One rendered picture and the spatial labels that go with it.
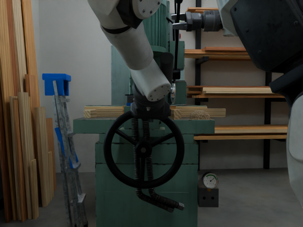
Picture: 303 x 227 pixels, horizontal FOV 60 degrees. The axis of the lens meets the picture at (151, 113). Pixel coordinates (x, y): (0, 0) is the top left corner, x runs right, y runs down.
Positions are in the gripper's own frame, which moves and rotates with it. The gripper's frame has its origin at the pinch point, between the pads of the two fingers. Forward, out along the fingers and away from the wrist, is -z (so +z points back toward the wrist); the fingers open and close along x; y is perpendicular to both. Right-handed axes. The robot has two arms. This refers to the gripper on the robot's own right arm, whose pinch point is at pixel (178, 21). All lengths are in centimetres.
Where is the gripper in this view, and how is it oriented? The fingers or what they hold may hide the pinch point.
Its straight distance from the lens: 124.0
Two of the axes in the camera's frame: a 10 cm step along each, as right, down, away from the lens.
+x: -0.2, 6.6, -7.5
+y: 0.2, 7.5, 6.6
